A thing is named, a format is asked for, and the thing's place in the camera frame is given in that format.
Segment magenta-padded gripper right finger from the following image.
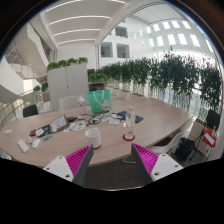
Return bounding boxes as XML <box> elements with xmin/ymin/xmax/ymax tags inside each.
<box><xmin>130</xmin><ymin>142</ymin><xmax>184</xmax><ymax>185</ymax></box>

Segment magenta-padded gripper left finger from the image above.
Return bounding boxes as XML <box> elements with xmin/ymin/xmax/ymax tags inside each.
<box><xmin>43</xmin><ymin>143</ymin><xmax>95</xmax><ymax>187</ymax></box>

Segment clear plastic bottle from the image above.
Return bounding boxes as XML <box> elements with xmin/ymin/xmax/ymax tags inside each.
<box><xmin>124</xmin><ymin>106</ymin><xmax>137</xmax><ymax>139</ymax></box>

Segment black backpack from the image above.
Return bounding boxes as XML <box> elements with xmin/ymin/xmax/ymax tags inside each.
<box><xmin>175</xmin><ymin>137</ymin><xmax>196</xmax><ymax>163</ymax></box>

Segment white computer mouse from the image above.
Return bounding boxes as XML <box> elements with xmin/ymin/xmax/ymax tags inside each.
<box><xmin>31</xmin><ymin>138</ymin><xmax>42</xmax><ymax>149</ymax></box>

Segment black wallet with cards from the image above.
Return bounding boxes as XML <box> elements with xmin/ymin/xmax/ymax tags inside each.
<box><xmin>34</xmin><ymin>124</ymin><xmax>52</xmax><ymax>138</ymax></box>

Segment white power strip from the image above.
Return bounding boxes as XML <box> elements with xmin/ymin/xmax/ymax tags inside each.
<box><xmin>17</xmin><ymin>138</ymin><xmax>30</xmax><ymax>154</ymax></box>

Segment colourful sticker sheet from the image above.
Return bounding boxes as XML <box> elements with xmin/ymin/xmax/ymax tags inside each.
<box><xmin>63</xmin><ymin>120</ymin><xmax>87</xmax><ymax>133</ymax></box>

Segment white paper pouch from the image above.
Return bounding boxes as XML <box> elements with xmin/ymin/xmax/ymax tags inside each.
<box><xmin>49</xmin><ymin>114</ymin><xmax>69</xmax><ymax>134</ymax></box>

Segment white mug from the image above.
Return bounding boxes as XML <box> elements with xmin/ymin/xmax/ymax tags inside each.
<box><xmin>84</xmin><ymin>127</ymin><xmax>102</xmax><ymax>149</ymax></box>

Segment clear shaker bottle, white lid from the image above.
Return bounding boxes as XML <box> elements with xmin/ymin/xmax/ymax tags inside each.
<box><xmin>77</xmin><ymin>94</ymin><xmax>87</xmax><ymax>117</ymax></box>

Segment black chair with red bag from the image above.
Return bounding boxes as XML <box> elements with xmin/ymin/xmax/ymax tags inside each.
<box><xmin>194</xmin><ymin>109</ymin><xmax>222</xmax><ymax>161</ymax></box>

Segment white paper sheet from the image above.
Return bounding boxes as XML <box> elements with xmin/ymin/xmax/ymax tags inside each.
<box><xmin>108</xmin><ymin>118</ymin><xmax>121</xmax><ymax>126</ymax></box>

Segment green tote bag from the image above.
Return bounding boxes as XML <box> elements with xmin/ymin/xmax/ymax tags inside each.
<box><xmin>86</xmin><ymin>88</ymin><xmax>113</xmax><ymax>114</ymax></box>

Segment potted green plants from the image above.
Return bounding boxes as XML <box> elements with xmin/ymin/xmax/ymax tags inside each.
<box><xmin>32</xmin><ymin>82</ymin><xmax>51</xmax><ymax>103</ymax></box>

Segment white cabinet topped with plants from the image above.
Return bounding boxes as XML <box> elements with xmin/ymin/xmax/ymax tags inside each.
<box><xmin>45</xmin><ymin>57</ymin><xmax>90</xmax><ymax>111</ymax></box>

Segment row of green plants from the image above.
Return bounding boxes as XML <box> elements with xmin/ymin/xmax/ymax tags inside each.
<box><xmin>88</xmin><ymin>49</ymin><xmax>224</xmax><ymax>114</ymax></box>

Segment ceiling light strips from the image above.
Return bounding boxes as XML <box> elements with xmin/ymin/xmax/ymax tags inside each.
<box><xmin>44</xmin><ymin>0</ymin><xmax>126</xmax><ymax>46</ymax></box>

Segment tangle of black cables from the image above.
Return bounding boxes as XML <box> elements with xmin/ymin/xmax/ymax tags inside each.
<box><xmin>85</xmin><ymin>112</ymin><xmax>124</xmax><ymax>126</ymax></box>

